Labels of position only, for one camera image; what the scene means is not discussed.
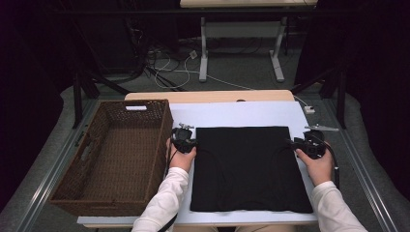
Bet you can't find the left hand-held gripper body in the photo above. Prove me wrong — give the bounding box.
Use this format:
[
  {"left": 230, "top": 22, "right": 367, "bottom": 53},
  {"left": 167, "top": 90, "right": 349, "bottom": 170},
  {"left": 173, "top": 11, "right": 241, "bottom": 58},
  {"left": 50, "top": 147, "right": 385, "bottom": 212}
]
[{"left": 170, "top": 122, "right": 197, "bottom": 155}]

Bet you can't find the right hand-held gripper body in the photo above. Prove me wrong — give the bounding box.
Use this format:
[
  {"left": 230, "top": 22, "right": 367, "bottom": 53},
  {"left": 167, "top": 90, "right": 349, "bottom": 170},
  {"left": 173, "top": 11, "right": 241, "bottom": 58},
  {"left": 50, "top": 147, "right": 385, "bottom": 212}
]
[{"left": 301, "top": 124, "right": 340, "bottom": 160}]

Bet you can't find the black tank top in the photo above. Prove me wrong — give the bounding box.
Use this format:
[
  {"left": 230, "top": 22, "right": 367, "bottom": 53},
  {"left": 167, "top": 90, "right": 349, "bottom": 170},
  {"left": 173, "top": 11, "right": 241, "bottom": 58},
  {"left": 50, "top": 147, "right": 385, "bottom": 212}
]
[{"left": 189, "top": 125, "right": 314, "bottom": 215}]

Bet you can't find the brown wicker basket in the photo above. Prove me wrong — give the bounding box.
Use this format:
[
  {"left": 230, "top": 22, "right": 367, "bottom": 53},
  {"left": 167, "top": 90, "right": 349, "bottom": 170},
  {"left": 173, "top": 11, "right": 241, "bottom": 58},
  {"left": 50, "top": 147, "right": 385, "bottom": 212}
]
[{"left": 47, "top": 99, "right": 174, "bottom": 218}]

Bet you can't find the person's left hand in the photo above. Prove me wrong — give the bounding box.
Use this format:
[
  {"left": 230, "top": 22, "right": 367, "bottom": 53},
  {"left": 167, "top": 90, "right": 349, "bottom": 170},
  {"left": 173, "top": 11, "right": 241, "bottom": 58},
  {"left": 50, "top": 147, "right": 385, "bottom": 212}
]
[{"left": 165, "top": 138, "right": 197, "bottom": 173}]

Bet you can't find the person's right hand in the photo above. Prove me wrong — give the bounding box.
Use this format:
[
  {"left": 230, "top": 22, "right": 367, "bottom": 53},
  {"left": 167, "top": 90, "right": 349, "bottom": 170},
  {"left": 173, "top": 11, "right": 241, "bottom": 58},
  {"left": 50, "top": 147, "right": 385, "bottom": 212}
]
[{"left": 295, "top": 148, "right": 335, "bottom": 188}]

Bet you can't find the black metal stand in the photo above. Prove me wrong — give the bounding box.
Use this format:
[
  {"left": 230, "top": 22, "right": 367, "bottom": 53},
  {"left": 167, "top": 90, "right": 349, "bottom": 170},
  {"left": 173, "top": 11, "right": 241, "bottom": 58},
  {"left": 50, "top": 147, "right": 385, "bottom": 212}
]
[
  {"left": 291, "top": 67, "right": 347, "bottom": 130},
  {"left": 72, "top": 69, "right": 130, "bottom": 130}
]

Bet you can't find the white foam board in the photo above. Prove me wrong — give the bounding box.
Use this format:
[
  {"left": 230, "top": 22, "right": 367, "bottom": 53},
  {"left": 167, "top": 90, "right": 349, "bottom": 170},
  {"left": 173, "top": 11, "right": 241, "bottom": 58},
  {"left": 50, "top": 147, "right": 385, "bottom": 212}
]
[{"left": 76, "top": 101, "right": 320, "bottom": 226}]

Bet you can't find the black curtain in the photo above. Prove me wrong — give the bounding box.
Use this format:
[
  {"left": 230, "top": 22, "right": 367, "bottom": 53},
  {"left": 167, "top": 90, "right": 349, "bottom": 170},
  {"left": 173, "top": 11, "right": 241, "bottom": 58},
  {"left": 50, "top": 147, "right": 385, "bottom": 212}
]
[
  {"left": 0, "top": 0, "right": 75, "bottom": 214},
  {"left": 294, "top": 0, "right": 410, "bottom": 201}
]

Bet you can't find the white-legged desk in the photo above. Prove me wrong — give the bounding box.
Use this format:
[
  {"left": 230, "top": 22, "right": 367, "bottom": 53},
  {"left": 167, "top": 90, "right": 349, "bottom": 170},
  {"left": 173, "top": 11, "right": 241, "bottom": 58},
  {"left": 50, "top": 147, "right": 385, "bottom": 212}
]
[{"left": 179, "top": 0, "right": 318, "bottom": 83}]

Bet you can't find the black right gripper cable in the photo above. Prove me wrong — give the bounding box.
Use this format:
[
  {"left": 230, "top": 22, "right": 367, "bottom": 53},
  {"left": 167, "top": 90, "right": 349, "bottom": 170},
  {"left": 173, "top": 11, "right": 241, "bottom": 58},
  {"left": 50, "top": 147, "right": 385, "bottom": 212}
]
[{"left": 317, "top": 134, "right": 340, "bottom": 189}]

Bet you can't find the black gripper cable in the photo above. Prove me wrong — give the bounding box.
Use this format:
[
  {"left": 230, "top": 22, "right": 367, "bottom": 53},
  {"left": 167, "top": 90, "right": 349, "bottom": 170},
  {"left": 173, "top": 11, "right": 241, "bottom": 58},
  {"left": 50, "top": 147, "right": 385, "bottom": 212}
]
[
  {"left": 317, "top": 134, "right": 340, "bottom": 189},
  {"left": 158, "top": 141, "right": 180, "bottom": 232}
]

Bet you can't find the white floor cable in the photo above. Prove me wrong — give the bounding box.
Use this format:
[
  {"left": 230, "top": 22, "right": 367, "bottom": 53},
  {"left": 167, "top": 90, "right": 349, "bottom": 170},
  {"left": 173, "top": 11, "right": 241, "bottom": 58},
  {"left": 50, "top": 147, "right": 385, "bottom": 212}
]
[{"left": 154, "top": 51, "right": 308, "bottom": 107}]

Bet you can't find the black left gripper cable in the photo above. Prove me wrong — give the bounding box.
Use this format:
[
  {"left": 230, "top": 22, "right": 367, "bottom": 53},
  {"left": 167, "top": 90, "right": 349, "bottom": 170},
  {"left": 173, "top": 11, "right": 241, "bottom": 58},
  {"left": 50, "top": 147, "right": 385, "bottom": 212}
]
[{"left": 158, "top": 141, "right": 180, "bottom": 232}]

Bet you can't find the aluminium rail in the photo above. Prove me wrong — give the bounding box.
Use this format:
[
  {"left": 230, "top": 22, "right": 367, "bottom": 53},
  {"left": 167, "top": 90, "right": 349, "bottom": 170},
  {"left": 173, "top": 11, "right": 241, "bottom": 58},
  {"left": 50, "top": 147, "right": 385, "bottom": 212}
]
[
  {"left": 13, "top": 100, "right": 98, "bottom": 232},
  {"left": 323, "top": 98, "right": 399, "bottom": 232}
]

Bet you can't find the black cable bundle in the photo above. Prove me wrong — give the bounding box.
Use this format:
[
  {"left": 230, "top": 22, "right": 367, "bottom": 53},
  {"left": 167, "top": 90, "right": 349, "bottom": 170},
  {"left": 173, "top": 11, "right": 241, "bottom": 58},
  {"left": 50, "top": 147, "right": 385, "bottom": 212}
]
[{"left": 125, "top": 18, "right": 188, "bottom": 91}]

